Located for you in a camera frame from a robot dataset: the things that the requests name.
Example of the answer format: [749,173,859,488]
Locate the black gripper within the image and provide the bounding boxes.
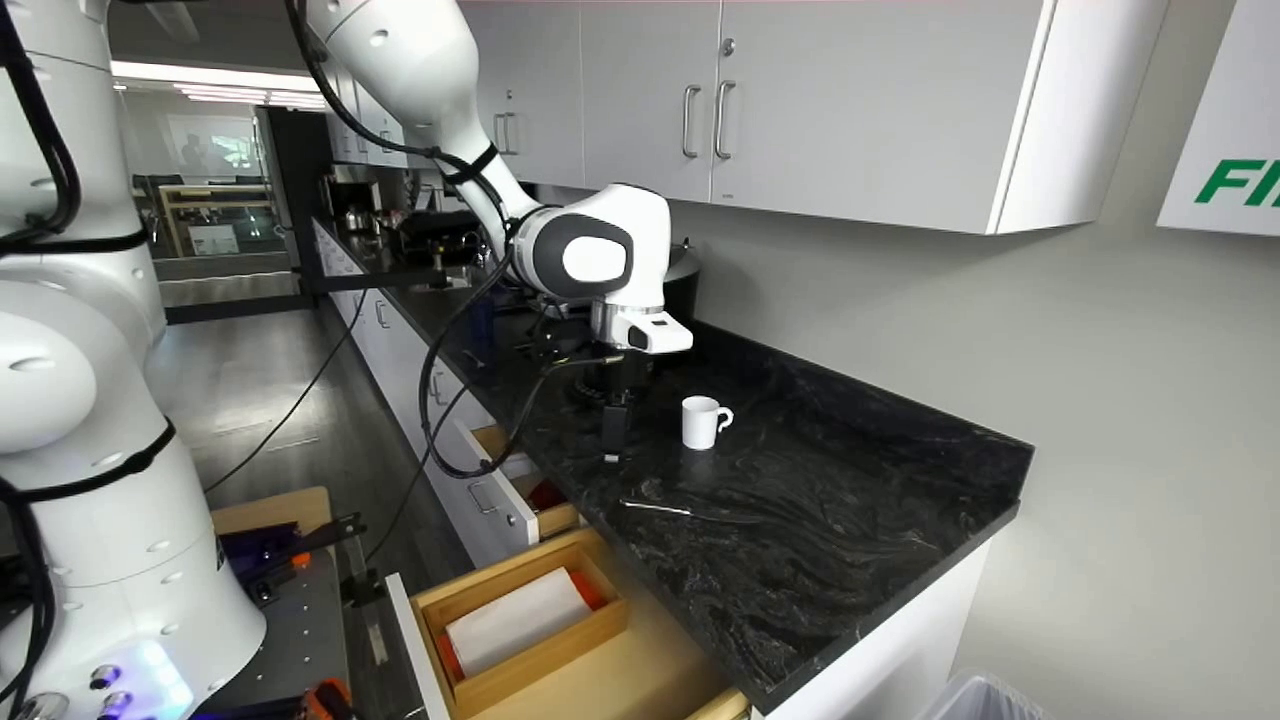
[574,351,650,464]

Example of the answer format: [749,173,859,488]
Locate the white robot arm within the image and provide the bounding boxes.
[0,0,692,720]

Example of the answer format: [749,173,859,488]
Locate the robot base table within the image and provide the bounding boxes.
[195,488,363,720]

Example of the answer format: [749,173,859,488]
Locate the open lower drawer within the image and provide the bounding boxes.
[457,453,578,567]

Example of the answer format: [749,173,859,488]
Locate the white liner in drawer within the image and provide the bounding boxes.
[449,567,587,670]

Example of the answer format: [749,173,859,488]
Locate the open upper wooden drawer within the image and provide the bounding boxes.
[383,526,753,720]

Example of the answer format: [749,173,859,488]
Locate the white mug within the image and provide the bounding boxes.
[680,395,736,453]

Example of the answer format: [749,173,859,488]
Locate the white upper cabinets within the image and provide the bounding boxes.
[465,0,1167,234]

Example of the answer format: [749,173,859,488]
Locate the white sign green letters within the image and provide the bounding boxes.
[1159,0,1280,234]

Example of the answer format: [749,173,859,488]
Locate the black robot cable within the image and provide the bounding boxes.
[414,264,605,483]

